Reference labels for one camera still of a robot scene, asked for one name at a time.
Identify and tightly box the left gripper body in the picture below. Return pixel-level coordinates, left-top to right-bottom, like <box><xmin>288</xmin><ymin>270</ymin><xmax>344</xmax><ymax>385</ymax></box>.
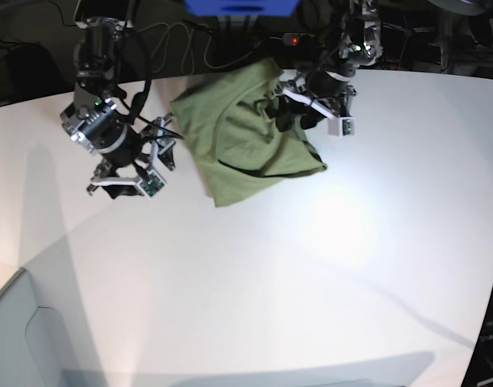
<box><xmin>269</xmin><ymin>69</ymin><xmax>356</xmax><ymax>119</ymax></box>

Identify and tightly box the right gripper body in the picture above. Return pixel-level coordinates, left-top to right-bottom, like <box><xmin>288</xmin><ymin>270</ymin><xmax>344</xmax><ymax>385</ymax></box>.
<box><xmin>86</xmin><ymin>113</ymin><xmax>178</xmax><ymax>196</ymax></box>

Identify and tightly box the green T-shirt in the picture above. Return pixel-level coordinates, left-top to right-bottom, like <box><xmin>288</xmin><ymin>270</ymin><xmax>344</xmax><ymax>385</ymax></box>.
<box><xmin>170</xmin><ymin>59</ymin><xmax>327</xmax><ymax>207</ymax></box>

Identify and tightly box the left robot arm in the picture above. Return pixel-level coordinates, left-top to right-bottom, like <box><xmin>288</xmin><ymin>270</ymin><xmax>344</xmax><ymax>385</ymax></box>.
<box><xmin>269</xmin><ymin>1</ymin><xmax>383</xmax><ymax>137</ymax></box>

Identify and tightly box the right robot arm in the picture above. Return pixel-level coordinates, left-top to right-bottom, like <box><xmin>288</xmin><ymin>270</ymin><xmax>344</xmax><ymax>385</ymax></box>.
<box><xmin>60</xmin><ymin>17</ymin><xmax>181</xmax><ymax>199</ymax></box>

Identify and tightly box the black power strip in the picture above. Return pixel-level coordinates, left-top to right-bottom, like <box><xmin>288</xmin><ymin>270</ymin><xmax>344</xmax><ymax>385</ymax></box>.
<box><xmin>269</xmin><ymin>32</ymin><xmax>321</xmax><ymax>49</ymax></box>

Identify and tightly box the blue box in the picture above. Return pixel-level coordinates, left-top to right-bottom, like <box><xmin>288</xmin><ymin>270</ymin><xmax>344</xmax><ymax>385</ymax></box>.
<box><xmin>185</xmin><ymin>0</ymin><xmax>299</xmax><ymax>17</ymax></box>

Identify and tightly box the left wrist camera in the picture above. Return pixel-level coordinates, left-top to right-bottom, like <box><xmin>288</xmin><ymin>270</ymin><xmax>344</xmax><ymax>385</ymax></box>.
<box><xmin>328</xmin><ymin>117</ymin><xmax>355</xmax><ymax>137</ymax></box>

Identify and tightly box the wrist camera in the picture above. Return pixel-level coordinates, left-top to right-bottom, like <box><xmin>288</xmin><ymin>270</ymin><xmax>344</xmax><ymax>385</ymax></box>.
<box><xmin>140</xmin><ymin>169</ymin><xmax>166</xmax><ymax>198</ymax></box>
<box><xmin>328</xmin><ymin>117</ymin><xmax>355</xmax><ymax>137</ymax></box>

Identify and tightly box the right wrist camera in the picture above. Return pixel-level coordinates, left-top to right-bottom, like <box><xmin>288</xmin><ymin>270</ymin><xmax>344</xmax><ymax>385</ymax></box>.
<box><xmin>140</xmin><ymin>169</ymin><xmax>166</xmax><ymax>198</ymax></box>

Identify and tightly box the grey looped cable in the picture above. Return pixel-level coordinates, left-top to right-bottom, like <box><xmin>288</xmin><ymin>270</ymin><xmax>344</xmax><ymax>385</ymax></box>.
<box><xmin>120</xmin><ymin>20</ymin><xmax>263</xmax><ymax>74</ymax></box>

